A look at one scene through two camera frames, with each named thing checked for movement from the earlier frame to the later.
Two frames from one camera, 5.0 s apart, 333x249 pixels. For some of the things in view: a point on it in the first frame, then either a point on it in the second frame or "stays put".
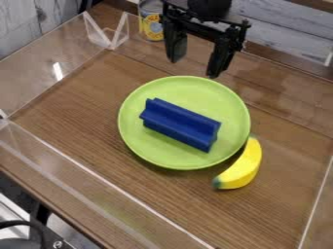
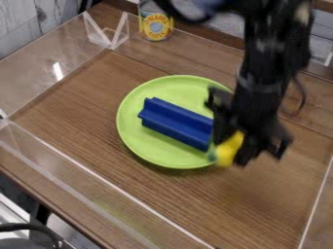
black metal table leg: x=43 y=213 stays put
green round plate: x=203 y=96 stays put
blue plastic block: x=191 y=128 stays put
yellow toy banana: x=241 y=175 -> x=225 y=151
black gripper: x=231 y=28 -> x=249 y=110
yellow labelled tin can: x=150 y=20 stays put
